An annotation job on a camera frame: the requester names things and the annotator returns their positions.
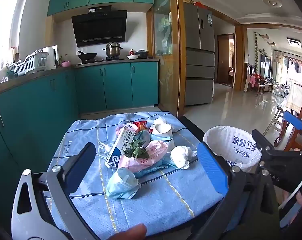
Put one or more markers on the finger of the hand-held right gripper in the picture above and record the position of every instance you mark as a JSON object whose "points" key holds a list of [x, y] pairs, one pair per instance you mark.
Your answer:
{"points": [[262, 138], [292, 120]]}

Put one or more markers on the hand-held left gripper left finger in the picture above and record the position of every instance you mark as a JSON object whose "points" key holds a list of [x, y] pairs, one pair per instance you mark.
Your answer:
{"points": [[78, 166]]}

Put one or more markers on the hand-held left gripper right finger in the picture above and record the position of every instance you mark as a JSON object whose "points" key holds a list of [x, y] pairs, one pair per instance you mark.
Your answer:
{"points": [[212, 170]]}

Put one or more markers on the clear crushed plastic bottle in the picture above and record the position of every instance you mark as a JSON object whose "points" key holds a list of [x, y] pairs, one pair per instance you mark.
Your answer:
{"points": [[103, 148]]}

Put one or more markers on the waste bin with white liner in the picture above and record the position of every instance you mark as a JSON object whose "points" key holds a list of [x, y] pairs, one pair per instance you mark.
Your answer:
{"points": [[231, 140]]}

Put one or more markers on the white paper cup blue band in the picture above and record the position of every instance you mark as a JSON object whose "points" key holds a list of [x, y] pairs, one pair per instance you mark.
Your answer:
{"points": [[163, 130]]}

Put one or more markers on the person's right hand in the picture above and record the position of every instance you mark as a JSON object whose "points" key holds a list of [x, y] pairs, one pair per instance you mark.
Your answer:
{"points": [[301, 199]]}

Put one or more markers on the person's left hand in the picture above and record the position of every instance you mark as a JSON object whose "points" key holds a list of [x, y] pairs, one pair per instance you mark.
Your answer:
{"points": [[128, 233]]}

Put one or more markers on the dining table with white cloth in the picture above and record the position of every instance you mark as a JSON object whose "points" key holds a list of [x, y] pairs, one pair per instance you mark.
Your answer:
{"points": [[295, 97]]}

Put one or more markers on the white play fence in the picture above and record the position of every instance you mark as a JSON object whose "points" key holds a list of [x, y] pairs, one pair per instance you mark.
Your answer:
{"points": [[281, 88]]}

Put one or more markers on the crumpled white tissue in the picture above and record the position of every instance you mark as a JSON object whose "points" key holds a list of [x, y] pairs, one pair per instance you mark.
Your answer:
{"points": [[181, 156]]}

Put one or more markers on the white and blue medicine box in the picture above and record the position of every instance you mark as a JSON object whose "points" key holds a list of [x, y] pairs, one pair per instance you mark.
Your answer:
{"points": [[115, 152]]}

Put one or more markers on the blue face mask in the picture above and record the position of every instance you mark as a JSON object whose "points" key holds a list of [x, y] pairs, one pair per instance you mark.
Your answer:
{"points": [[123, 185]]}

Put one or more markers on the row of wooden chairs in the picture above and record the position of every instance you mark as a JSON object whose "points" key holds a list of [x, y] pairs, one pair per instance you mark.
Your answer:
{"points": [[256, 80]]}

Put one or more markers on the blue checked tablecloth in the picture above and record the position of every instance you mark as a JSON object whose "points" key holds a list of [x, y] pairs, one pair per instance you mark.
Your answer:
{"points": [[166, 205]]}

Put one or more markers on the small pink plastic bag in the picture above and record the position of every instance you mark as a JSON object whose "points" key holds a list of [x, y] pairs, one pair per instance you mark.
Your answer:
{"points": [[123, 128]]}

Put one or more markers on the dark green foil wrapper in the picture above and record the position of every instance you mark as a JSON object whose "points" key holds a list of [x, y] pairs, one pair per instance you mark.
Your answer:
{"points": [[137, 151]]}

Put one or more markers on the large pink plastic packet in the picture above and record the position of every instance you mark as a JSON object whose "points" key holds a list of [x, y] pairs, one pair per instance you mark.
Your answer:
{"points": [[152, 155]]}

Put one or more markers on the red foil wrapper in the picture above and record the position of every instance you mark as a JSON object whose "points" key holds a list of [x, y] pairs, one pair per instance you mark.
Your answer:
{"points": [[141, 124]]}

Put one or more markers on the ceiling air vent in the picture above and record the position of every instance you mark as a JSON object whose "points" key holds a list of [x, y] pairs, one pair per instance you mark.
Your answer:
{"points": [[295, 42]]}

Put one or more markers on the green vine garland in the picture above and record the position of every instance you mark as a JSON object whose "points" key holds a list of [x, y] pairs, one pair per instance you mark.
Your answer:
{"points": [[255, 47]]}

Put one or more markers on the teal lower kitchen cabinets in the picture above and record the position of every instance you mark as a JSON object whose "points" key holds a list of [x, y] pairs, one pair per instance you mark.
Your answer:
{"points": [[115, 85]]}

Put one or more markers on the grey kitchen countertop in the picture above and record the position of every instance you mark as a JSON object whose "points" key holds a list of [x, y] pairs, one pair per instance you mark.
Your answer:
{"points": [[28, 76]]}

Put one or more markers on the small pink pot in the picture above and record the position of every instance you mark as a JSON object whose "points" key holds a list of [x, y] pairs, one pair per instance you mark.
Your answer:
{"points": [[65, 63]]}

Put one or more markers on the grey refrigerator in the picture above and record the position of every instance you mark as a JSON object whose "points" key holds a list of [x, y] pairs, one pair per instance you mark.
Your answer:
{"points": [[198, 55]]}

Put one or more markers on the gas stove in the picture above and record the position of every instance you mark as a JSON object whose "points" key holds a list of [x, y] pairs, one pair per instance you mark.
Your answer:
{"points": [[100, 60]]}

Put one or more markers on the black wok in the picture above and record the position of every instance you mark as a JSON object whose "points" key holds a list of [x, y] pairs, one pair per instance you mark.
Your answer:
{"points": [[88, 55]]}

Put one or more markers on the white dish rack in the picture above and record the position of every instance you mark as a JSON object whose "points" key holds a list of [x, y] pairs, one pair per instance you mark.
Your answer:
{"points": [[30, 63]]}

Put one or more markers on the white countertop appliance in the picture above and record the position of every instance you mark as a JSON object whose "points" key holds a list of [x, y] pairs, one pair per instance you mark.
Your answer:
{"points": [[52, 55]]}

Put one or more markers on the steel stockpot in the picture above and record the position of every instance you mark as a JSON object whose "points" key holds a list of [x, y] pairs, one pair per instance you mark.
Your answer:
{"points": [[113, 51]]}

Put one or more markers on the white bowl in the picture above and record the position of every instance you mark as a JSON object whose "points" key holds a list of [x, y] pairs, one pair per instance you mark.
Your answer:
{"points": [[132, 57]]}

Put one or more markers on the wooden framed glass door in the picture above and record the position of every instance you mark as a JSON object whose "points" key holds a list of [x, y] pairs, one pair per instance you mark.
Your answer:
{"points": [[166, 55]]}

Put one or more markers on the black casserole pot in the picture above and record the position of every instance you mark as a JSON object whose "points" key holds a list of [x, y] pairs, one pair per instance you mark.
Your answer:
{"points": [[142, 54]]}

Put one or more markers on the black range hood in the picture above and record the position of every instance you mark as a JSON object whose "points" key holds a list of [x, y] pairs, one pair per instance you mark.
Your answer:
{"points": [[98, 27]]}

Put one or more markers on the kitchen window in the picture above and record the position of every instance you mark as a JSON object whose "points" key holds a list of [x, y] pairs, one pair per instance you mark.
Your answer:
{"points": [[0, 30]]}

